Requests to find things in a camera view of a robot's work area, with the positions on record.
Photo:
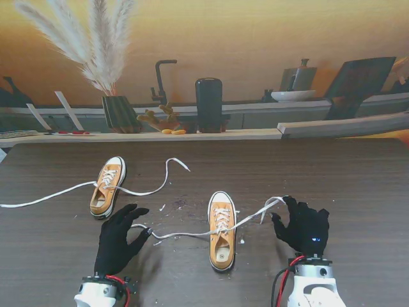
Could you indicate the short white slanted strip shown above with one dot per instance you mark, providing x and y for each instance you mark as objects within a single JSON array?
[{"x": 38, "y": 116}]

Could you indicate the metal grid rack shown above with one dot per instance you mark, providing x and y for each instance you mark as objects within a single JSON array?
[{"x": 17, "y": 133}]

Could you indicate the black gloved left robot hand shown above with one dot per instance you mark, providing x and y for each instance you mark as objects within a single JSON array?
[{"x": 113, "y": 243}]

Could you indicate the pale pampas grass plumes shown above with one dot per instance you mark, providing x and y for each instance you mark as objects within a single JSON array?
[{"x": 102, "y": 64}]

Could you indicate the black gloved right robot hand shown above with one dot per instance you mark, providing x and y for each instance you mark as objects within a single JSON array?
[{"x": 306, "y": 230}]

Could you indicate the grey metal pitcher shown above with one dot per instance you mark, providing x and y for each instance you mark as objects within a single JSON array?
[{"x": 303, "y": 78}]

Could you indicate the small yellow lemon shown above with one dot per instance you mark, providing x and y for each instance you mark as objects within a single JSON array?
[
  {"x": 179, "y": 131},
  {"x": 166, "y": 131}
]

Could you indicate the tall black cylindrical container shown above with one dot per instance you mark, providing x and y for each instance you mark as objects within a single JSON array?
[{"x": 209, "y": 105}]

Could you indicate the long white slanted strip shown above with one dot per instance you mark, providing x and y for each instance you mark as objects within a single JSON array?
[{"x": 68, "y": 110}]

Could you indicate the grey wooden plank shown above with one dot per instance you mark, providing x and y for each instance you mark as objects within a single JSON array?
[{"x": 335, "y": 126}]

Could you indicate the black kitchen faucet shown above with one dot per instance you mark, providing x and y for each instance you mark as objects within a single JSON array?
[{"x": 158, "y": 83}]

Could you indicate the dark tilted panel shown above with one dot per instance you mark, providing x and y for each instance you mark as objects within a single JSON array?
[{"x": 361, "y": 76}]

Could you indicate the white shallow bowl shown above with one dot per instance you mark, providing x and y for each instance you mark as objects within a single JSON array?
[{"x": 292, "y": 96}]

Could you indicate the dark ribbed vase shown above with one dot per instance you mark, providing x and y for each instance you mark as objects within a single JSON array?
[{"x": 119, "y": 113}]

